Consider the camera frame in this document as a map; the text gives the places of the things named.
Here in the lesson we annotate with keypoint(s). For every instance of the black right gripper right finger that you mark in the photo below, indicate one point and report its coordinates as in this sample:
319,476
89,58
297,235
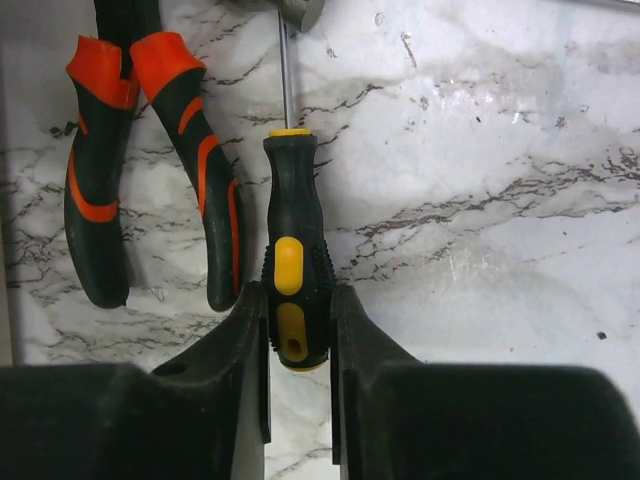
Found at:
396,417

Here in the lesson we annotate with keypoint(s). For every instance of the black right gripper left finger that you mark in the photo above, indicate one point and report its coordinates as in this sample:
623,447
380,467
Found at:
201,415

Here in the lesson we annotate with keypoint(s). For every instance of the yellow black screwdriver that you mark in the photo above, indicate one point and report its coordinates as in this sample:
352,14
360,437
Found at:
297,272

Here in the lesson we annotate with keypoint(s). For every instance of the orange black long-nose pliers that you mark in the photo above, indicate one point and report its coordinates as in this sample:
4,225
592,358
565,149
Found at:
151,203

